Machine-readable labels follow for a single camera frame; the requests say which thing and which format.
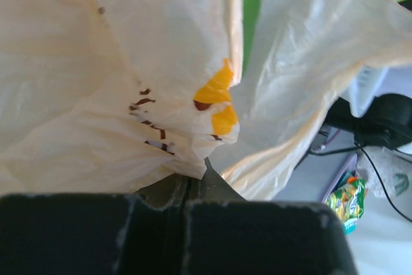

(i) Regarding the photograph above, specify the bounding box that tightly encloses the green candy wrapper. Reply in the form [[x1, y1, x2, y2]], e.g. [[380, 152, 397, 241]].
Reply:
[[324, 171, 368, 234]]

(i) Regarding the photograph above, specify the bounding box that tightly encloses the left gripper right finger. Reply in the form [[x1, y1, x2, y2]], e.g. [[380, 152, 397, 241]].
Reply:
[[183, 168, 357, 274]]

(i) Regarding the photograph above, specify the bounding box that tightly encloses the orange plastic grocery bag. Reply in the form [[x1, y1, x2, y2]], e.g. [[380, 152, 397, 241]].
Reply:
[[1, 0, 411, 200]]

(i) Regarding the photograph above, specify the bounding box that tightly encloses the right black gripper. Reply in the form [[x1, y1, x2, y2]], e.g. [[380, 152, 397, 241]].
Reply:
[[325, 94, 411, 149]]

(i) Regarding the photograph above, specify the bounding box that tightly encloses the white plastic basket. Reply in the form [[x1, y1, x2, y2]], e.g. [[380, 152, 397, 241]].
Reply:
[[340, 66, 389, 118]]

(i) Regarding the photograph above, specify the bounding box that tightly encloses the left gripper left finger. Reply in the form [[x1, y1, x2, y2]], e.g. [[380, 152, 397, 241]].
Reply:
[[1, 175, 190, 274]]

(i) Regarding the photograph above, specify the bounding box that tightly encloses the green bell pepper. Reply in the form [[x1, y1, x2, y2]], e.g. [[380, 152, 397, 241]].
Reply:
[[242, 0, 261, 75]]

